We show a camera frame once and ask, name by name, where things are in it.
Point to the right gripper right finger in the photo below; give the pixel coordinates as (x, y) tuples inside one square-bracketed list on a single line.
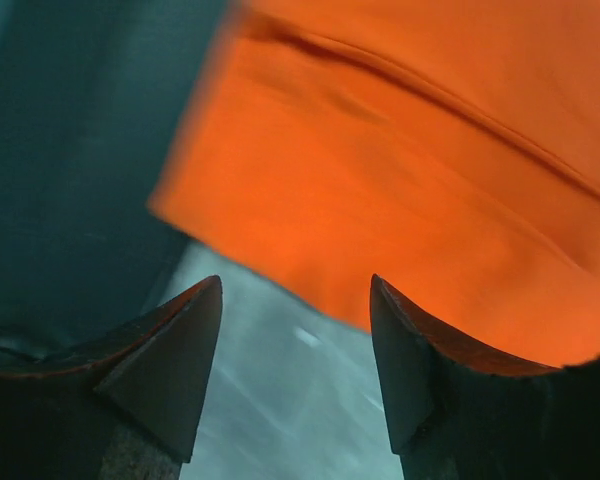
[(457, 408)]

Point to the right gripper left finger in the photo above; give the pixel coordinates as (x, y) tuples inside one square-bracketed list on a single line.
[(124, 406)]

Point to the orange t shirt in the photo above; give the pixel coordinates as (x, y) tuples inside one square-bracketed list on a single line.
[(450, 147)]

